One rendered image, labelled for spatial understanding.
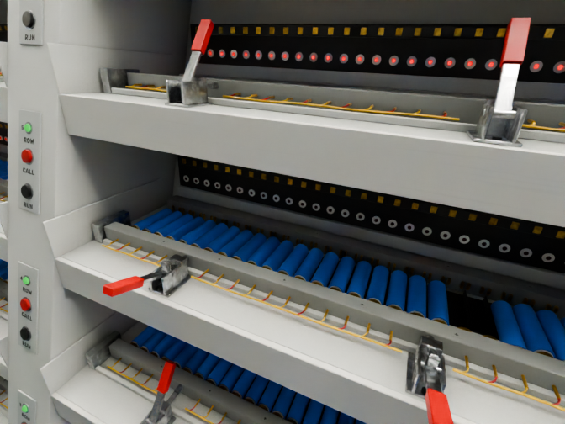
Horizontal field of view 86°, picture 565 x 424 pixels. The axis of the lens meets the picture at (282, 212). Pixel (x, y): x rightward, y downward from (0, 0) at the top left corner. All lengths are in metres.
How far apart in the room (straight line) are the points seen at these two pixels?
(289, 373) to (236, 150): 0.21
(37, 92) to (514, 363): 0.55
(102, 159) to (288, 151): 0.29
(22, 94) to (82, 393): 0.39
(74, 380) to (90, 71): 0.42
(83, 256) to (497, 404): 0.45
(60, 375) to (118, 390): 0.08
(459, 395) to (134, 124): 0.38
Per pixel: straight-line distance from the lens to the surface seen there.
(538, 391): 0.34
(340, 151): 0.24
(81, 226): 0.47
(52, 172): 0.45
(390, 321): 0.31
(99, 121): 0.39
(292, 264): 0.36
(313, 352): 0.30
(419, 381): 0.30
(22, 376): 0.61
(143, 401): 0.51
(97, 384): 0.55
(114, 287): 0.31
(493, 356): 0.33
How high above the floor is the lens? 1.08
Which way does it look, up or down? 10 degrees down
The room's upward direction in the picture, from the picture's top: 9 degrees clockwise
